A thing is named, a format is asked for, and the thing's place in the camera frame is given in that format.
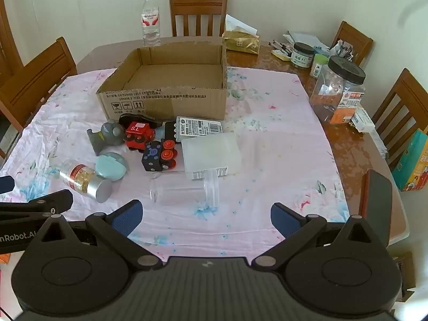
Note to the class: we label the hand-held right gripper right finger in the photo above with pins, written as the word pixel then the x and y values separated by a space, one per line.
pixel 284 219

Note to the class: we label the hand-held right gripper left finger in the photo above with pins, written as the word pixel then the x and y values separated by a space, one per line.
pixel 128 217

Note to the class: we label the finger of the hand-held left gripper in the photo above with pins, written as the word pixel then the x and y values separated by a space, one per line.
pixel 6 184
pixel 50 202

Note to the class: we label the pill bottle silver cap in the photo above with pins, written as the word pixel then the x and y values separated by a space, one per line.
pixel 83 179

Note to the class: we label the clear plastic jar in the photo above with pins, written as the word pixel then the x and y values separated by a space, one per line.
pixel 180 190

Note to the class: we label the grey rubber toy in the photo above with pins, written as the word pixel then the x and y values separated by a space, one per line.
pixel 107 135

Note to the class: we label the translucent plastic box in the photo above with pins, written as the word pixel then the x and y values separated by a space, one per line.
pixel 212 155

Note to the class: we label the black digital timer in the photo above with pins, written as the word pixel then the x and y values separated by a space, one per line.
pixel 170 130

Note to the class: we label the white labelled box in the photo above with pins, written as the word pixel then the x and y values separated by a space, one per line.
pixel 200 127

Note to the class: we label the cardboard box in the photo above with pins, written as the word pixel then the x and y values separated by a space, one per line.
pixel 167 103

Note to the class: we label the pink floral tablecloth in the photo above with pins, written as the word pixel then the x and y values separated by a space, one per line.
pixel 267 147

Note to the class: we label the red toy train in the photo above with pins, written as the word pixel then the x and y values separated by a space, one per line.
pixel 138 133

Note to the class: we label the phone in orange case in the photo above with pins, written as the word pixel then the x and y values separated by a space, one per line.
pixel 378 207

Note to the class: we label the black glossy tape dispenser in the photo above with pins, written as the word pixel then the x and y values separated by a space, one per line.
pixel 133 118

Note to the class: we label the wooden chair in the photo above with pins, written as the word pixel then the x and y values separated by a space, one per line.
pixel 354 38
pixel 404 100
pixel 33 77
pixel 197 5

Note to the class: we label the small white medicine box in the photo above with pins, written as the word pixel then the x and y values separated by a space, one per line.
pixel 364 120

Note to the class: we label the large clear jar black lid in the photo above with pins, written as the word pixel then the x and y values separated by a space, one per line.
pixel 334 90

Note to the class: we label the teal printed carton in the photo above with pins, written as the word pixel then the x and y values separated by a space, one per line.
pixel 413 164

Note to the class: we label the green lid toothpick container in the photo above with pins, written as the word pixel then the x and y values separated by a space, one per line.
pixel 319 67

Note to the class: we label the green label jar black lid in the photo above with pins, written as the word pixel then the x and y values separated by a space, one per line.
pixel 302 58

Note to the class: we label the yellow sticky note pad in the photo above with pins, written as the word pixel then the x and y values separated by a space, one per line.
pixel 281 56

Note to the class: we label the pen holder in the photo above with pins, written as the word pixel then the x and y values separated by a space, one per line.
pixel 344 50

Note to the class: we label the gold tissue pack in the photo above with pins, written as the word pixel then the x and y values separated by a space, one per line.
pixel 240 41

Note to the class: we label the clear plastic water bottle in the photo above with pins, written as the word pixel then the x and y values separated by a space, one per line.
pixel 150 23

